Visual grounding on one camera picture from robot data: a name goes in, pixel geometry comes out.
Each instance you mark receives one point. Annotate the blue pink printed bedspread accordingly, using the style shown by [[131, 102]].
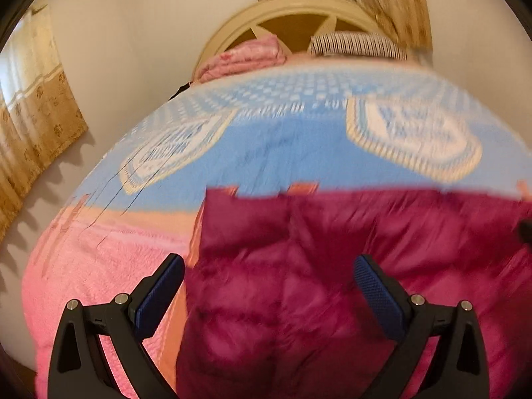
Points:
[[336, 124]]

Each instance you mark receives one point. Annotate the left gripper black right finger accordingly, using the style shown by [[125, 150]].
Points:
[[458, 367]]

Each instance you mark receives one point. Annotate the magenta puffer jacket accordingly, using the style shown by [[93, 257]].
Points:
[[274, 311]]

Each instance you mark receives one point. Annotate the striped pillow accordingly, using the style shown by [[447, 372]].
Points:
[[356, 44]]

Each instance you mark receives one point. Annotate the beige side curtain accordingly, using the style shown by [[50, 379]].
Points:
[[40, 118]]

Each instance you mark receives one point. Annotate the folded pink blanket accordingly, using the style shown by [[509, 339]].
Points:
[[246, 57]]

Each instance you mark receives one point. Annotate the cream wooden headboard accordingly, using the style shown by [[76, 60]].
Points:
[[294, 22]]

